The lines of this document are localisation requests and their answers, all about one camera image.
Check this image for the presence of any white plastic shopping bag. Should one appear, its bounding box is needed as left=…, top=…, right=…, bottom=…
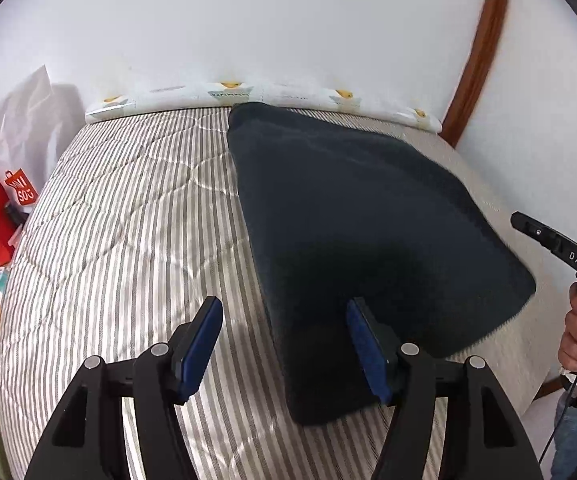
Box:
left=0, top=65, right=86, bottom=211

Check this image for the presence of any patterned white pillow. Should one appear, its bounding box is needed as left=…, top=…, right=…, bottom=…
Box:
left=85, top=80, right=444, bottom=135

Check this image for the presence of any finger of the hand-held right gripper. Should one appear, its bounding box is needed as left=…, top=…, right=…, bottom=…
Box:
left=511, top=211, right=577, bottom=275

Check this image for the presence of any brown wooden door frame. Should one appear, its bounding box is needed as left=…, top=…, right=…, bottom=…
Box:
left=441, top=0, right=514, bottom=148

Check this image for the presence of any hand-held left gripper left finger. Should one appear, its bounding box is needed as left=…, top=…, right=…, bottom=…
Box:
left=24, top=296, right=224, bottom=480

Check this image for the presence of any black sweater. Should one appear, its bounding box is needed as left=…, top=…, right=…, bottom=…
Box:
left=228, top=102, right=537, bottom=426

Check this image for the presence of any grey striped mattress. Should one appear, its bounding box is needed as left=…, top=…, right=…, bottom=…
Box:
left=0, top=107, right=551, bottom=480

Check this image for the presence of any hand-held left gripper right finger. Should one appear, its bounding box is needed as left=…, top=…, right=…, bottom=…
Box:
left=345, top=297, right=544, bottom=480

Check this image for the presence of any black cable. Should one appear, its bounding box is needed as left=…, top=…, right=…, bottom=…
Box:
left=538, top=317, right=577, bottom=471

